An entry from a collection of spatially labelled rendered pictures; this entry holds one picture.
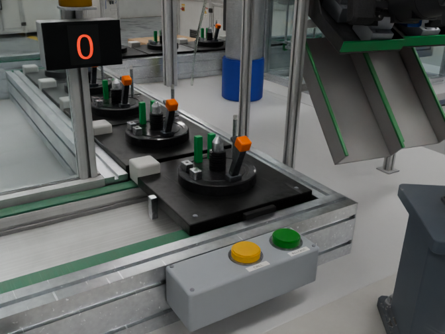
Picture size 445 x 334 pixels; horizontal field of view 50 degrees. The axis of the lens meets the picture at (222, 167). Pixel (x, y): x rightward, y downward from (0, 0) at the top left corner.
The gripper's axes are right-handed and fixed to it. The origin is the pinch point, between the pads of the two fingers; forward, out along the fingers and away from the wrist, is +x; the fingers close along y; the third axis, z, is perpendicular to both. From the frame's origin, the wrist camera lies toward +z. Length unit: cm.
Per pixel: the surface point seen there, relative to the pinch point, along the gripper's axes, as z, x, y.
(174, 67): -4, 119, 12
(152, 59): 0, 127, 20
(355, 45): -5.9, -1.0, 5.4
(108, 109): -17, 47, 44
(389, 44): -5.7, -0.4, -1.7
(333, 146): -23.7, 3.0, 6.9
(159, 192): -29.9, 3.9, 39.3
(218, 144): -22.3, 3.9, 28.7
